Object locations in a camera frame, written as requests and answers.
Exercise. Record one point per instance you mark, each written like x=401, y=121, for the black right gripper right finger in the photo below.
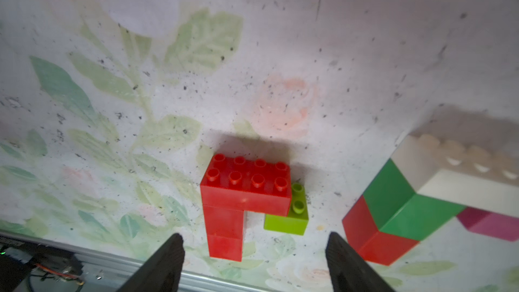
x=349, y=271

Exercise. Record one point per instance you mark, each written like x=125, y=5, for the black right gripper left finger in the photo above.
x=162, y=271

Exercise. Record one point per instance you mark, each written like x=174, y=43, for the red square lego brick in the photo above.
x=225, y=248

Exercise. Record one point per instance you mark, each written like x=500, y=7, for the lime green lego brick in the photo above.
x=296, y=221

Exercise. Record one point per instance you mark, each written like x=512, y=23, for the dark green lego brick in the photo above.
x=398, y=210

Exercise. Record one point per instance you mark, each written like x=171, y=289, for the small red lego brick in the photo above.
x=224, y=222

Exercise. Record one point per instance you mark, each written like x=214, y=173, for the long red lego brick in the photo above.
x=247, y=185

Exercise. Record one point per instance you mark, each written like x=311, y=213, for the white lego brick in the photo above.
x=450, y=171

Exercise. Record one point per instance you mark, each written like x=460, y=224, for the magenta lego brick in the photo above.
x=489, y=224

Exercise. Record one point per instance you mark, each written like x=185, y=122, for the aluminium front rail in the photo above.
x=114, y=270

